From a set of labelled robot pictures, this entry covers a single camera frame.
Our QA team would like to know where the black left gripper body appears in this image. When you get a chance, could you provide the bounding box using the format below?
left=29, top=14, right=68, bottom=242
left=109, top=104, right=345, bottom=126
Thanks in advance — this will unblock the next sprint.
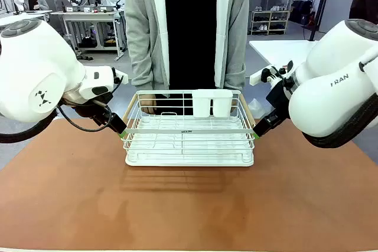
left=73, top=94, right=115, bottom=125

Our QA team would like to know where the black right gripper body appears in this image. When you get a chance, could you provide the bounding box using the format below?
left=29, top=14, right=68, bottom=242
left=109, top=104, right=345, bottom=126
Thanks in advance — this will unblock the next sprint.
left=265, top=79, right=295, bottom=119

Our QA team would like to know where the white wire dish rack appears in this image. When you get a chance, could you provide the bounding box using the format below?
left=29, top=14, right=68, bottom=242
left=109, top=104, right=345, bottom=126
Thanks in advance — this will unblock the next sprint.
left=120, top=89, right=257, bottom=167

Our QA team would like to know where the person's left forearm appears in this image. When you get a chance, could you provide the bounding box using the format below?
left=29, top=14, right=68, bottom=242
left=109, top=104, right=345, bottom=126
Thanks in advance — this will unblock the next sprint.
left=223, top=4, right=251, bottom=91

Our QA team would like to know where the person's right forearm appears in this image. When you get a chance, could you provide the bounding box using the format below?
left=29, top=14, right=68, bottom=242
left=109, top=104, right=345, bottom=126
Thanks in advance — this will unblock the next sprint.
left=124, top=4, right=159, bottom=89

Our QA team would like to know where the person's right hand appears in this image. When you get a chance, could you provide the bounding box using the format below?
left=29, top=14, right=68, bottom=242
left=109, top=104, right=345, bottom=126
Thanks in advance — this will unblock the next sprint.
left=141, top=98, right=157, bottom=114

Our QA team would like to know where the clear plastic bag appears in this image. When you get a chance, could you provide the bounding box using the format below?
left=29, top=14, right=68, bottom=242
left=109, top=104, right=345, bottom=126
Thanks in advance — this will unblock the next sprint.
left=247, top=98, right=267, bottom=119

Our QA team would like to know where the plain white table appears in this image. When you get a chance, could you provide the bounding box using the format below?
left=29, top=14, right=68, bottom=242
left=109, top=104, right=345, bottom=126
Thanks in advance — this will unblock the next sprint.
left=249, top=39, right=320, bottom=71

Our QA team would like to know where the white plastic cutlery holder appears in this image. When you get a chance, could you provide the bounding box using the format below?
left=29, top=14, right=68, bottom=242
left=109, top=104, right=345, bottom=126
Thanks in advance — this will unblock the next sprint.
left=191, top=89, right=234, bottom=118

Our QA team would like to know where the wooden shoe rack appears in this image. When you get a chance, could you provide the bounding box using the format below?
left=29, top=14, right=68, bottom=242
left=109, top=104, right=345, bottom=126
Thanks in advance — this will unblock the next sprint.
left=250, top=5, right=292, bottom=36

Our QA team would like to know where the black bags pile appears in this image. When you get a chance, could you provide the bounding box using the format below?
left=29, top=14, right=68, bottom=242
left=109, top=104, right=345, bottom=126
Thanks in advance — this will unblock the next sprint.
left=291, top=0, right=316, bottom=26

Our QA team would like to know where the white metal workbench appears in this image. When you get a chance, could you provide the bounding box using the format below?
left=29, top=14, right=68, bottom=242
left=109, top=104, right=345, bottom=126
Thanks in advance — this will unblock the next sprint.
left=50, top=9, right=125, bottom=61

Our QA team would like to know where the black stand pole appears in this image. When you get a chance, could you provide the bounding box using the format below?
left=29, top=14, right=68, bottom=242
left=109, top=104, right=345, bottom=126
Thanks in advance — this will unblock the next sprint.
left=307, top=0, right=335, bottom=42

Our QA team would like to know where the person in grey cardigan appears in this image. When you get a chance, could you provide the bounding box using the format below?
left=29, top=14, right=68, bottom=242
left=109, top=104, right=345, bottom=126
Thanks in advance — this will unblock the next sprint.
left=123, top=0, right=251, bottom=116

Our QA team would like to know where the white round table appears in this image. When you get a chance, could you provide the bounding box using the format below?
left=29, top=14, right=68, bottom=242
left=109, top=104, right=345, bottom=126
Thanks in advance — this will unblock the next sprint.
left=0, top=12, right=51, bottom=27

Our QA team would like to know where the dark hanging jacket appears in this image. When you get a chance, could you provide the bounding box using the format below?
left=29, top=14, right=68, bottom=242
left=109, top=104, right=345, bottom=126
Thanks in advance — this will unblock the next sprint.
left=348, top=0, right=378, bottom=26

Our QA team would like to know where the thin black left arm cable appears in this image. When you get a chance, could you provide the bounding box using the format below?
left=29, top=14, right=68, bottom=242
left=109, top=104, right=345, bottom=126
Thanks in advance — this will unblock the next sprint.
left=57, top=76, right=125, bottom=133

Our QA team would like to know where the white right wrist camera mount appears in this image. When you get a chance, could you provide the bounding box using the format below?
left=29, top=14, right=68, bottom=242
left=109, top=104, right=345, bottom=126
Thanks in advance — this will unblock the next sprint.
left=249, top=60, right=296, bottom=87

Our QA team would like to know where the black left arm cable sleeve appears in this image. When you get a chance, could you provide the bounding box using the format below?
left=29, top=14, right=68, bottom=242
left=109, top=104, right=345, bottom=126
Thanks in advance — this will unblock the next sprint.
left=0, top=109, right=59, bottom=144

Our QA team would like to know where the black arm cable sleeve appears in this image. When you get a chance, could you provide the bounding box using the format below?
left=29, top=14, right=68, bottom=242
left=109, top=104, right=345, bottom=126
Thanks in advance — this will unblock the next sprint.
left=0, top=109, right=59, bottom=144
left=301, top=92, right=378, bottom=149

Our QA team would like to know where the black right arm cable sleeve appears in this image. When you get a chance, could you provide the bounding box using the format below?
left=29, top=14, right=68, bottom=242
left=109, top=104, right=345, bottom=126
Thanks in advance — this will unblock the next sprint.
left=301, top=92, right=378, bottom=149

